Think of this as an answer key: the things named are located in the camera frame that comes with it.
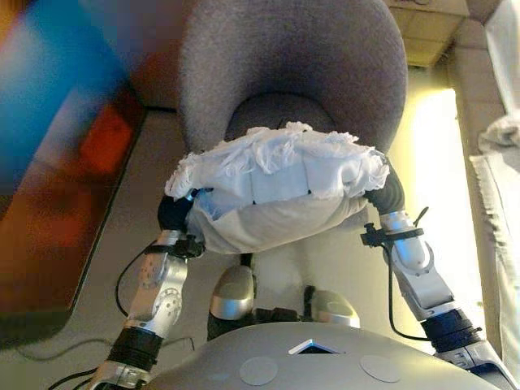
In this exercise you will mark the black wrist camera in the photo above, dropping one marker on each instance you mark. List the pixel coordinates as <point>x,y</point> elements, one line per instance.
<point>371,236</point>
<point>189,247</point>

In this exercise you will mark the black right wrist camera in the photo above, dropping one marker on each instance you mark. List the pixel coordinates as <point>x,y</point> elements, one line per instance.
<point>371,236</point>

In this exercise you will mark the robot left arm silver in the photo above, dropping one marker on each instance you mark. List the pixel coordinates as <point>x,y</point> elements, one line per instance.
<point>162,300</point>

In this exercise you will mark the cardboard box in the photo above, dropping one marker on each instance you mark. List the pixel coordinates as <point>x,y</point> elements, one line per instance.
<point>426,32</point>

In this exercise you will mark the white throw blanket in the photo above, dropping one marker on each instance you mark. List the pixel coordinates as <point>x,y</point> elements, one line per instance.
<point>499,203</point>

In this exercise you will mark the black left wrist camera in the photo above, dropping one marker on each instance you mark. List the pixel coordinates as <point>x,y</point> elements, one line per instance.
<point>189,247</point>

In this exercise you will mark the grey robot torso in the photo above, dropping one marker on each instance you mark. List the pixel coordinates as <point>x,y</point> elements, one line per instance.
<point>325,373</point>

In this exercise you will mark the grey fabric armchair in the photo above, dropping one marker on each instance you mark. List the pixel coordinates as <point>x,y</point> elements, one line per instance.
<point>292,48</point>

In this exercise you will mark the white fringed cushion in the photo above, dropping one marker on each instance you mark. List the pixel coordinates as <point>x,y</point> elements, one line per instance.
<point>284,219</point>

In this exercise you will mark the left robot hand black glove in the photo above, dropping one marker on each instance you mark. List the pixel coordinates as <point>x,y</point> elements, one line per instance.
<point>172,215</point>

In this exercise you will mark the right robot hand black glove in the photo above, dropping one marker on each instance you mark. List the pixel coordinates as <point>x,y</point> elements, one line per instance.
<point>392,199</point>

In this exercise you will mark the beige sofa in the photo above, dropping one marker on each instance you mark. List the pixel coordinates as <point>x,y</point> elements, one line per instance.
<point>467,101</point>

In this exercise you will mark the robot right arm silver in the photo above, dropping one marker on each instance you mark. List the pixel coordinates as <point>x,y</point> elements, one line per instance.
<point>422,280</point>

